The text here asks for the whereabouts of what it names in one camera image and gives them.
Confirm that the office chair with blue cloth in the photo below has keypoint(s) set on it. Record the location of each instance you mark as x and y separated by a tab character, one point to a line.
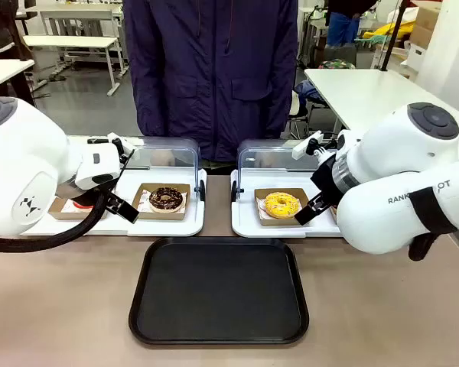
302	95

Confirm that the white display case base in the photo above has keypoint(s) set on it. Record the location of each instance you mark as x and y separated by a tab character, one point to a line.
168	227
248	227

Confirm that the clear display case lid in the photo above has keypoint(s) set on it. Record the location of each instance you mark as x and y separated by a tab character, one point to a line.
267	151
176	153

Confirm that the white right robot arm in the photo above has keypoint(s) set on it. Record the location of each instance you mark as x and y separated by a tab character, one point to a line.
390	153

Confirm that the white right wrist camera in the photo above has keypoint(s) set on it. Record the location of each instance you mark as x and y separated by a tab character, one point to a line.
305	148

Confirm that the white metal-frame bench table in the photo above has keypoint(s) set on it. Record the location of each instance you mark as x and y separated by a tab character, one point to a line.
69	41
76	13

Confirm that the brown cardboard box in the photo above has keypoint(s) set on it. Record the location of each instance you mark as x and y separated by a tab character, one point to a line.
424	26

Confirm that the black pole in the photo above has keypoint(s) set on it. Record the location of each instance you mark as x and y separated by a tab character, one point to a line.
392	42

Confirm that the colourful patterned bag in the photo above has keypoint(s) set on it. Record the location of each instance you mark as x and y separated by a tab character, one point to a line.
336	64

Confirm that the white printed paper liner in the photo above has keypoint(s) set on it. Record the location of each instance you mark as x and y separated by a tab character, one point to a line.
144	200
261	210
68	207

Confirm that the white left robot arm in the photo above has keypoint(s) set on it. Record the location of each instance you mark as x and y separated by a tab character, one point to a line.
23	160

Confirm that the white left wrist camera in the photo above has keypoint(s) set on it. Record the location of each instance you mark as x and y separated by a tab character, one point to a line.
123	144

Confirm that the yellow bag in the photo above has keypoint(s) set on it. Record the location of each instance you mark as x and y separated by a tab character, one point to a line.
398	28

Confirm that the white storage box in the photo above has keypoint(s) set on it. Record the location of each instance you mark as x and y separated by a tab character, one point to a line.
417	57

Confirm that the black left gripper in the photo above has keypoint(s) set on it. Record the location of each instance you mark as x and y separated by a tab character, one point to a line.
85	197

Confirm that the person in navy jacket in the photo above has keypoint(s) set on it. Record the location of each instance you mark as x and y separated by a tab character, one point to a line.
214	76

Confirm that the large white table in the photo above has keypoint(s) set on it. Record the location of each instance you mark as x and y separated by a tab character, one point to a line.
352	88

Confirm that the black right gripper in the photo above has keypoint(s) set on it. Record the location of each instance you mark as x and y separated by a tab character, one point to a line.
323	177

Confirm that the brown cardboard donut tray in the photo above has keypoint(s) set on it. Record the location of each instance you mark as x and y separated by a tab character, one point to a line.
164	217
61	215
333	214
283	222

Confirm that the bystander in blue trousers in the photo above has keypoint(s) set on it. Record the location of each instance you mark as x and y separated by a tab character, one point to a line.
342	30

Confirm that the black plastic serving tray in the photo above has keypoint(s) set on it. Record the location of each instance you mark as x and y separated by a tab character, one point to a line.
218	290

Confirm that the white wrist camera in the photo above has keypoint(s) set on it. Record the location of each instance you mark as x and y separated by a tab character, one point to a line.
123	144
305	148

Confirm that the person's left hand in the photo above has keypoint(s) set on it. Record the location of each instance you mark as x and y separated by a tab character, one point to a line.
267	159

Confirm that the red glazed donut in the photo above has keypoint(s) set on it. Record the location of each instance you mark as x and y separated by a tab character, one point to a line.
82	206

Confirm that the small white table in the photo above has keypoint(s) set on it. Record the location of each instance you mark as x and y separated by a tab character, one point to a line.
4	72

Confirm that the person's right hand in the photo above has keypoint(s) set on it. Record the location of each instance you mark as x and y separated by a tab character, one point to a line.
163	157

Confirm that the chocolate nut-topped donut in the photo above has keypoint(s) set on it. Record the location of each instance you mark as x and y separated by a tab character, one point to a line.
158	204

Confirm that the yellow sprinkled donut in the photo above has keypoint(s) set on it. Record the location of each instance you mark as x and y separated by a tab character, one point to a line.
275	209

